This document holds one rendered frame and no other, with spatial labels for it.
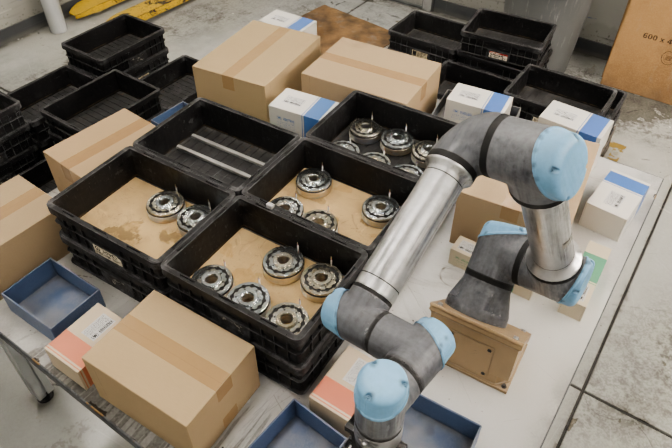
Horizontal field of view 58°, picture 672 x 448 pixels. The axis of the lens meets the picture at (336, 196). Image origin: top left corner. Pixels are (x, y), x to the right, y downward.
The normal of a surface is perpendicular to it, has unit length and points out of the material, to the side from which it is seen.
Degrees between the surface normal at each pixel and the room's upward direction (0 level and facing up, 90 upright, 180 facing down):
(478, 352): 90
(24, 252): 90
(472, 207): 90
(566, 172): 74
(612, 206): 0
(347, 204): 0
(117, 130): 0
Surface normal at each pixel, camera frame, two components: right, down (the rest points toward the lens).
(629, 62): -0.53, 0.32
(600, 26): -0.57, 0.55
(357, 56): 0.00, -0.74
